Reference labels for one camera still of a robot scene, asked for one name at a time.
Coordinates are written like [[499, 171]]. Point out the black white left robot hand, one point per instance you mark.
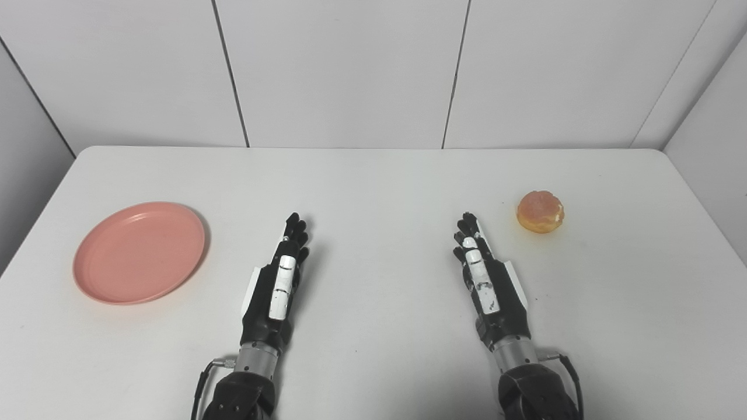
[[265, 303]]

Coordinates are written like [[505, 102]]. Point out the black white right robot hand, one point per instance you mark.
[[505, 303]]

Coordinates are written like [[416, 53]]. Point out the golden cream puff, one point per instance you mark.
[[540, 212]]

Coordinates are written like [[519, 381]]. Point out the pink round plate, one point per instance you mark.
[[140, 254]]

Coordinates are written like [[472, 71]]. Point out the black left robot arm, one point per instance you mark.
[[242, 396]]

